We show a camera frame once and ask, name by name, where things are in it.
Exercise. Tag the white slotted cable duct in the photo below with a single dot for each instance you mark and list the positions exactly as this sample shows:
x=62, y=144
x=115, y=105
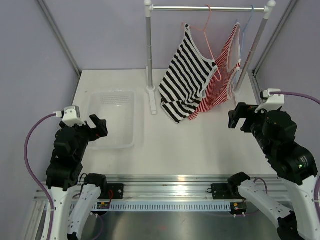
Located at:
x=125, y=206

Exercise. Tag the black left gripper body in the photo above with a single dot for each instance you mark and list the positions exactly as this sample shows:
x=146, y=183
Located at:
x=86, y=134

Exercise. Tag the aluminium mounting rail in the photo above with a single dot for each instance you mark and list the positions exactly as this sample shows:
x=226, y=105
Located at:
x=177, y=188

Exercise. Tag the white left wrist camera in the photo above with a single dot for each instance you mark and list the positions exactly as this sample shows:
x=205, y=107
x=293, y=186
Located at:
x=70, y=116

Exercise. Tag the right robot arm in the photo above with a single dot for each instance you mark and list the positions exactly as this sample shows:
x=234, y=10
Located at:
x=295, y=166

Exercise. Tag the red white striped tank top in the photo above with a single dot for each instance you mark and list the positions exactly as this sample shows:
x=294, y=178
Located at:
x=220, y=88

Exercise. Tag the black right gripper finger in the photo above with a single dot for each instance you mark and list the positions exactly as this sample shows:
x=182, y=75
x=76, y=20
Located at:
x=233, y=119
x=241, y=110

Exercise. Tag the pink wire hanger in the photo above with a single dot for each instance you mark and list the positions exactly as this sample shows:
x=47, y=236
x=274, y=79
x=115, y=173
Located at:
x=204, y=31

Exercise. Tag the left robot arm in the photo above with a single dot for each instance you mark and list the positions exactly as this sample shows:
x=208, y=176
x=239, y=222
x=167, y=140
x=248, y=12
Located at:
x=64, y=170

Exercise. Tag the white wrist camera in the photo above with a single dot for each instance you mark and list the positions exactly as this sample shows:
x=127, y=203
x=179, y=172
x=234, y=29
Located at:
x=70, y=116
x=270, y=102

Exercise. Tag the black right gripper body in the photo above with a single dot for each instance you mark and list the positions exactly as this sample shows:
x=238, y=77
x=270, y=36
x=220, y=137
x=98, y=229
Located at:
x=254, y=121

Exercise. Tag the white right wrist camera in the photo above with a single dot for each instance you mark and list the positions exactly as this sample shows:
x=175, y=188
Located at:
x=270, y=102

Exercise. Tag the black white striped tank top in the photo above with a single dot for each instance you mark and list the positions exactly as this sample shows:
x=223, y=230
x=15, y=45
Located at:
x=185, y=82

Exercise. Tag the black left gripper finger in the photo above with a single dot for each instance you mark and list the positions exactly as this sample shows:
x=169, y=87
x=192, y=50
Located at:
x=102, y=130
x=97, y=121

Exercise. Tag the blue wire hanger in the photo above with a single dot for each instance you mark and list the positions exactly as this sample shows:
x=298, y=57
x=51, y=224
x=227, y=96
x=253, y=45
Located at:
x=237, y=75

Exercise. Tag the white clothes rack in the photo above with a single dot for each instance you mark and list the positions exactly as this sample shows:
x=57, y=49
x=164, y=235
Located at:
x=149, y=8

